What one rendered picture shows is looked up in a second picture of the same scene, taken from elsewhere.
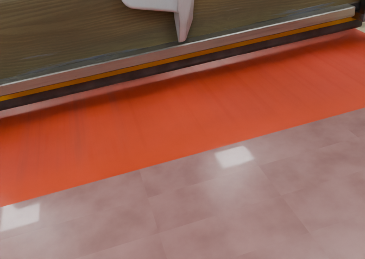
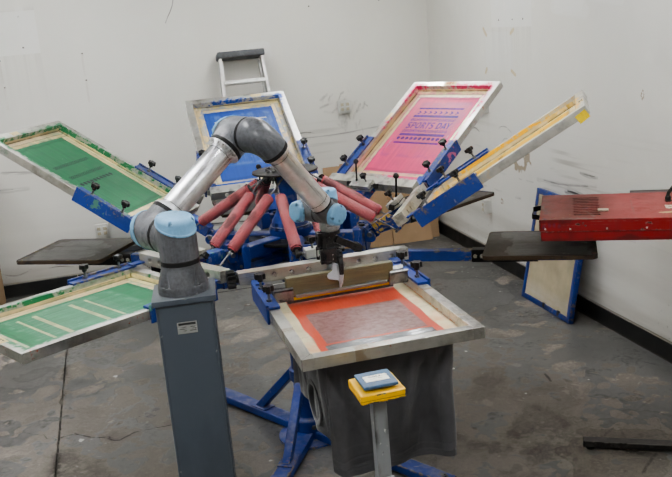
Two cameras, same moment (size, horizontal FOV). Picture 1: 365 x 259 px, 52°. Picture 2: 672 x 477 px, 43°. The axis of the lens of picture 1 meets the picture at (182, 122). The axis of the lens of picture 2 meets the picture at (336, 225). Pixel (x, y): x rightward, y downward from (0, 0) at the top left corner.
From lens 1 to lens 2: 2.79 m
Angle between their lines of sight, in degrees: 19
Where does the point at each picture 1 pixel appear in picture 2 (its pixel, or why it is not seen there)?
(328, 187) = (364, 311)
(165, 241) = (336, 316)
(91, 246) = (325, 317)
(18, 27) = (303, 282)
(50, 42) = (309, 286)
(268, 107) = (359, 302)
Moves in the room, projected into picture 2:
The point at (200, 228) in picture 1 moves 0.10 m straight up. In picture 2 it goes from (342, 315) to (340, 287)
